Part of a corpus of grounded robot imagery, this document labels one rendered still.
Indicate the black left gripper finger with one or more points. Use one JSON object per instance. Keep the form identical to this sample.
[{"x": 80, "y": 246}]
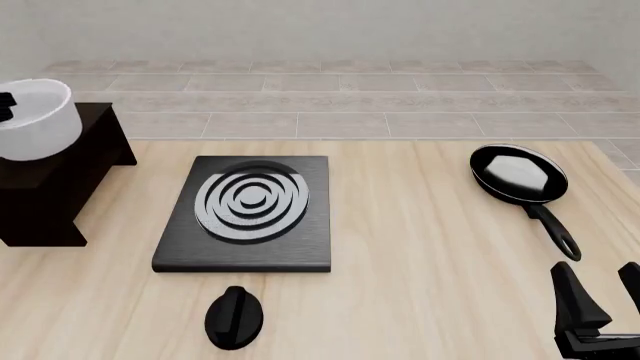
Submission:
[{"x": 6, "y": 105}]

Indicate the flat black stove plate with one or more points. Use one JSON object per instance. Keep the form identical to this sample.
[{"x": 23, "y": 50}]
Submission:
[{"x": 250, "y": 247}]

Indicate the round black stove knob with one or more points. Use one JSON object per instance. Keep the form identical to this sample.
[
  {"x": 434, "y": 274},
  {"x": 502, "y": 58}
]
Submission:
[{"x": 232, "y": 318}]

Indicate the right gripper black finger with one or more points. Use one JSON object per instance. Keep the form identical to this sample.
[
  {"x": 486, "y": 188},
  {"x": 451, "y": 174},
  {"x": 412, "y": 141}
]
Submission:
[
  {"x": 575, "y": 303},
  {"x": 633, "y": 281}
]

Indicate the black frying pan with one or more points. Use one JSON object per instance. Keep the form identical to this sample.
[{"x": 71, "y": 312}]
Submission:
[{"x": 515, "y": 187}]

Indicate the dark wooden cabinet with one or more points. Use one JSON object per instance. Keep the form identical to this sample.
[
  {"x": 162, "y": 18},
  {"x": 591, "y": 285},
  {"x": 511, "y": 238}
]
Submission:
[{"x": 45, "y": 202}]

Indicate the white bowl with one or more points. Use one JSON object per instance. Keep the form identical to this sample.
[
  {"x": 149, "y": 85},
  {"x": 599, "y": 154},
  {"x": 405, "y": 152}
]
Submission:
[{"x": 47, "y": 123}]

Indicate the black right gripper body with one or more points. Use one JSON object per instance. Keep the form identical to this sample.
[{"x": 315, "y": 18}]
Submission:
[{"x": 600, "y": 347}]

